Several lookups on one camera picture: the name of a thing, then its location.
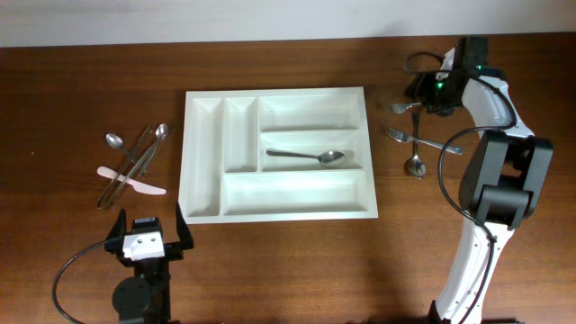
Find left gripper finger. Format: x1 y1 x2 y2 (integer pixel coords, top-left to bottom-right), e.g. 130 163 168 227
175 202 194 250
104 209 127 252

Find steel kitchen tongs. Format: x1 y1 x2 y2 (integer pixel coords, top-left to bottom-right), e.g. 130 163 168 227
96 126 151 209

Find steel fork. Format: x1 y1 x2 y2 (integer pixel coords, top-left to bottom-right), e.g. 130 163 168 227
386 128 464 155
383 103 421 114

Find large steel spoon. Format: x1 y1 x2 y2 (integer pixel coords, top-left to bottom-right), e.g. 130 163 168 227
265 148 347 167
406 111 427 179

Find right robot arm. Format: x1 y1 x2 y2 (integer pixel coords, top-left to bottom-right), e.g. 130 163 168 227
405 36 554 323

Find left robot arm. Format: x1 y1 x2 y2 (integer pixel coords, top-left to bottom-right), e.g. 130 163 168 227
104 205 194 324

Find pink plastic knife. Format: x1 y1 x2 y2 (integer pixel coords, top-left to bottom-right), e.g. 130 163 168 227
96 166 167 195

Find white plastic cutlery tray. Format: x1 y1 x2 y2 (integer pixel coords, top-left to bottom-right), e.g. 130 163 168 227
178 87 378 224

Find small steel teaspoon left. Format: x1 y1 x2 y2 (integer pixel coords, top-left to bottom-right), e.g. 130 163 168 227
105 133 138 164

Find small steel teaspoon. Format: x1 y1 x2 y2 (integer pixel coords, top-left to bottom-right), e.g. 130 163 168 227
105 133 138 164
138 123 168 176

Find small steel teaspoon right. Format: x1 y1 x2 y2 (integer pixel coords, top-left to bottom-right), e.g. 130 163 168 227
138 123 168 176

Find left black cable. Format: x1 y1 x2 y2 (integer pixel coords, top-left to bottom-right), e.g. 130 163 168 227
51 238 119 324

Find black cable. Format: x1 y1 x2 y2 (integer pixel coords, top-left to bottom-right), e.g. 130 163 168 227
51 238 119 324
402 51 518 324

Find right black cable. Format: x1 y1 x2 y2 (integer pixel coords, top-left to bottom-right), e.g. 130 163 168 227
402 51 518 324

